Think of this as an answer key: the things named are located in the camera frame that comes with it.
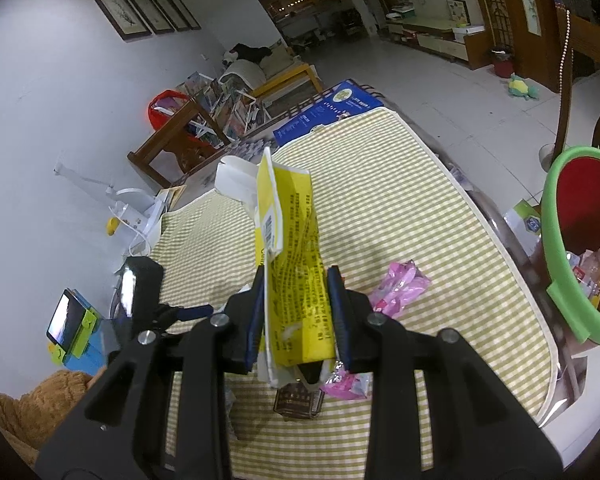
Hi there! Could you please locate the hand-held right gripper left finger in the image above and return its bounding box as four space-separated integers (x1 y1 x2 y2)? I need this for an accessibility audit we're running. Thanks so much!
35 265 267 480

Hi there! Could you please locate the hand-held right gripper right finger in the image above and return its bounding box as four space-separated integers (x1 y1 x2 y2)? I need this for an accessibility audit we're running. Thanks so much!
326 266 566 480

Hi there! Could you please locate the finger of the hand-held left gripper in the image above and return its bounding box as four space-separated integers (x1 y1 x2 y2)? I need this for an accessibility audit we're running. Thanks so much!
172 302 216 322

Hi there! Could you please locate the yellow snack packet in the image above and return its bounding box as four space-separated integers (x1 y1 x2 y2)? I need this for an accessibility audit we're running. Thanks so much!
254 146 338 393

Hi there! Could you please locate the red bin with green rim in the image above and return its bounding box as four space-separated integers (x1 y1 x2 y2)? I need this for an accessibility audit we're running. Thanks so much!
540 145 600 348

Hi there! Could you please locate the phone on green stand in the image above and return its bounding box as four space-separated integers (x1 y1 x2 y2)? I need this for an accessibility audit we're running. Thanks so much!
50 307 102 365

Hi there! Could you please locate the pink plastic wrapper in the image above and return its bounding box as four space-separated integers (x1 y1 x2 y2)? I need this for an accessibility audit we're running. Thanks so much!
367 260 432 319
320 360 376 402

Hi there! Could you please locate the blue box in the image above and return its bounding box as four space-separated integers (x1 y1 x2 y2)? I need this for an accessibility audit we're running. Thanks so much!
55 330 106 376

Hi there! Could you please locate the black smartphone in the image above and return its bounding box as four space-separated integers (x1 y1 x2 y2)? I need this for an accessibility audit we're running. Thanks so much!
46 288 88 348

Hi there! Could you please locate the yellow checked table cloth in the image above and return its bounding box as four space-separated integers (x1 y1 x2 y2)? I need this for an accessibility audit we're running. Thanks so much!
152 110 553 480

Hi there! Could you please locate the brown plush bear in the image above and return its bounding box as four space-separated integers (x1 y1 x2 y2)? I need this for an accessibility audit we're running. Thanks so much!
0 370 106 461

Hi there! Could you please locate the white plastic container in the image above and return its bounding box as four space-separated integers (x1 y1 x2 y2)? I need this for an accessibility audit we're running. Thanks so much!
214 155 261 211

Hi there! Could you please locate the dark wooden chair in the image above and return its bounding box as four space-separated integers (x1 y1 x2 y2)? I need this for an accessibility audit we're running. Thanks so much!
127 97 231 188

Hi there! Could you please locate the red bag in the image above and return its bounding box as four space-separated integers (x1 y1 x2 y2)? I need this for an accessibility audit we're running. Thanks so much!
147 90 191 131

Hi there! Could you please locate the blue book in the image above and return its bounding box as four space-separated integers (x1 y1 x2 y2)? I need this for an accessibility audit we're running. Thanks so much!
272 80 385 148

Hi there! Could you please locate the white magazine rack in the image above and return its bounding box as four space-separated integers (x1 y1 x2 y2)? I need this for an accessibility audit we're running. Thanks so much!
177 72 276 151

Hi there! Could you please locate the green white box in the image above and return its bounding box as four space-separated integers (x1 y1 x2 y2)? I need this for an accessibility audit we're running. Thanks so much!
502 200 545 261

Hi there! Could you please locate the wooden sofa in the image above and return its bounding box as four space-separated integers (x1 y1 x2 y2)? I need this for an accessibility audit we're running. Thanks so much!
222 45 323 106

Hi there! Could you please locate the grey round floor stand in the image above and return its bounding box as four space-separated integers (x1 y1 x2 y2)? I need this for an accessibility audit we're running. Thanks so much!
537 142 559 171

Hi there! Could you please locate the clear plastic bottle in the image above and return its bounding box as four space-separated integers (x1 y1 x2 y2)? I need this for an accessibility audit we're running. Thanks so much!
577 241 600 286

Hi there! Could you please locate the dark cloth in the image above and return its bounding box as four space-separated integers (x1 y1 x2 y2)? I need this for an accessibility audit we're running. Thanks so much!
230 45 273 64

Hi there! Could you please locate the green yellow plush toy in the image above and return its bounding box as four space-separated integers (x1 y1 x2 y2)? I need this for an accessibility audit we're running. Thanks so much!
507 74 541 101

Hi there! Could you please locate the television cabinet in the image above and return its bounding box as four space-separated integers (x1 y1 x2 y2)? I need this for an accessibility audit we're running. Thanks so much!
385 15 486 71

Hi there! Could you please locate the small red bucket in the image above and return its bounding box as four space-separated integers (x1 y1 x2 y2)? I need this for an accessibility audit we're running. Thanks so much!
490 46 515 78

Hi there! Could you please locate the carved wooden chair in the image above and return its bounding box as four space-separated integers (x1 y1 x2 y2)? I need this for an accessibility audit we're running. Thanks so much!
555 7 600 161

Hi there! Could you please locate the white flat box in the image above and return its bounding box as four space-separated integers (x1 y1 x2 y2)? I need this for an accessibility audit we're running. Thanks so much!
452 25 486 44

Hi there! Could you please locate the small framed picture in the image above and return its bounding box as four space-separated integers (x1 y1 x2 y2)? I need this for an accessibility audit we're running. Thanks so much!
446 0 470 26

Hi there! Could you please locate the wooden lattice partition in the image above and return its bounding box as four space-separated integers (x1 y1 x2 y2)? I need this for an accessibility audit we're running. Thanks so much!
462 0 600 93

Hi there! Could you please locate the flower picture panel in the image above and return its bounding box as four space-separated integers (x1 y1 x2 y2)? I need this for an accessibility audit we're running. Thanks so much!
516 0 541 36

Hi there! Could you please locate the framed wall picture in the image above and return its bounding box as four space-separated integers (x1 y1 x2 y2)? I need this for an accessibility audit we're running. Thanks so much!
80 0 153 41
161 0 202 31
144 0 191 32
116 0 176 36

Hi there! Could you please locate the bead string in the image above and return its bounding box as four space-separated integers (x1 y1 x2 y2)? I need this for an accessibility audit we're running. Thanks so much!
559 10 574 96

